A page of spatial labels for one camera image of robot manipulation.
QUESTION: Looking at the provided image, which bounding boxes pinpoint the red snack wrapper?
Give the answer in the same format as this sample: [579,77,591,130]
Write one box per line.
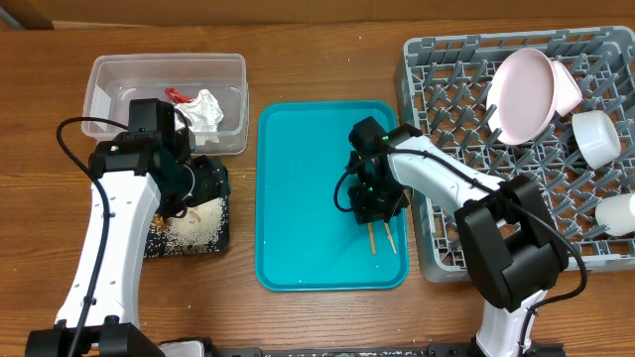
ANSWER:
[165,87,194,104]

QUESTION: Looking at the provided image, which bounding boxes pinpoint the black plastic tray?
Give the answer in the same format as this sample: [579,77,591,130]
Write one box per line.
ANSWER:
[144,156,231,259]

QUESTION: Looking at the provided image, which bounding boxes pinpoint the wooden chopstick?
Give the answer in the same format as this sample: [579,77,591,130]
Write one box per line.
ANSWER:
[384,222,397,255]
[367,223,376,255]

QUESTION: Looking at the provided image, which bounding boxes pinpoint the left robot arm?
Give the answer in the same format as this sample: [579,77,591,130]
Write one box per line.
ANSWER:
[25,98,230,357]

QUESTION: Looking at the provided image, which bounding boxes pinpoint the grey-white bowl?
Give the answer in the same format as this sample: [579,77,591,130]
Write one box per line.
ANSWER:
[571,110,621,170]

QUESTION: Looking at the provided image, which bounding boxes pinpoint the teal serving tray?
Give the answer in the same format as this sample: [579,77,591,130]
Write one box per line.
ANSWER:
[255,100,410,292]

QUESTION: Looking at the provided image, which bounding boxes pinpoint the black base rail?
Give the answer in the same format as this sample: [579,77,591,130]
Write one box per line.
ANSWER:
[158,339,567,357]

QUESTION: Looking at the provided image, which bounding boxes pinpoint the pink bowl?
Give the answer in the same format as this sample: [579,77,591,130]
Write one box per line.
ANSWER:
[552,60,582,116]

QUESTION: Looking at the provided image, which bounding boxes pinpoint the clear plastic bin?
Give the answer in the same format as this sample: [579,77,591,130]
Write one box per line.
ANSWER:
[83,53,249,156]

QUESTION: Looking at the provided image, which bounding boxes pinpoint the white paper cup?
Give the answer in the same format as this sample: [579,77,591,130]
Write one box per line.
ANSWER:
[595,193,635,236]

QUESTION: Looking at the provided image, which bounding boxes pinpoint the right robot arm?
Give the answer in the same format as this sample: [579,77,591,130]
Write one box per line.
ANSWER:
[346,117,569,356]

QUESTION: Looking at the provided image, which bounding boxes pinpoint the white napkin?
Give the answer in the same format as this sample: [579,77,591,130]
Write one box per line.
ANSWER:
[173,89,224,146]

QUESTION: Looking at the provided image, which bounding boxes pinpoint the spilled rice pile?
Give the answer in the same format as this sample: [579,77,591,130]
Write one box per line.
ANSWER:
[144,198,229,259]

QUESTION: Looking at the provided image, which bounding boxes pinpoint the white round plate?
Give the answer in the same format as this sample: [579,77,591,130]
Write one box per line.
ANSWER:
[486,49,556,146]

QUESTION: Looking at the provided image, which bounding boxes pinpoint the brown food scrap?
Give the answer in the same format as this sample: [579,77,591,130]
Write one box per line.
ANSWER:
[151,214,168,231]

